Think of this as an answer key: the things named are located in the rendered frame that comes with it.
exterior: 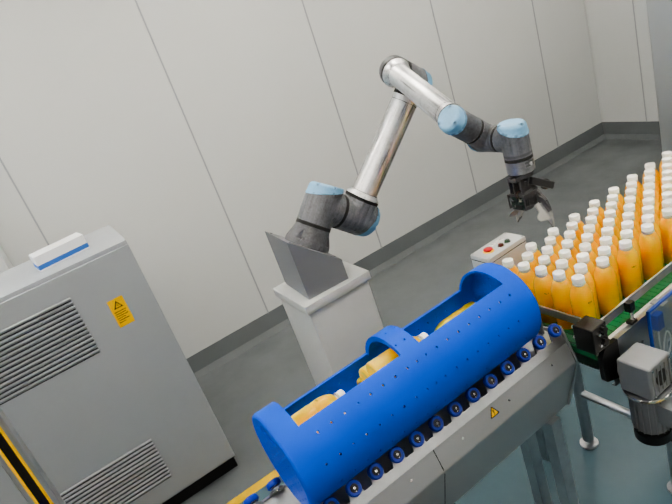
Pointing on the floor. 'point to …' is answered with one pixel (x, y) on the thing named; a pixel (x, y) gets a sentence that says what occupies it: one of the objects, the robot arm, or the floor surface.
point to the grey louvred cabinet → (103, 383)
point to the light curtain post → (24, 467)
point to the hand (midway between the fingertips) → (536, 223)
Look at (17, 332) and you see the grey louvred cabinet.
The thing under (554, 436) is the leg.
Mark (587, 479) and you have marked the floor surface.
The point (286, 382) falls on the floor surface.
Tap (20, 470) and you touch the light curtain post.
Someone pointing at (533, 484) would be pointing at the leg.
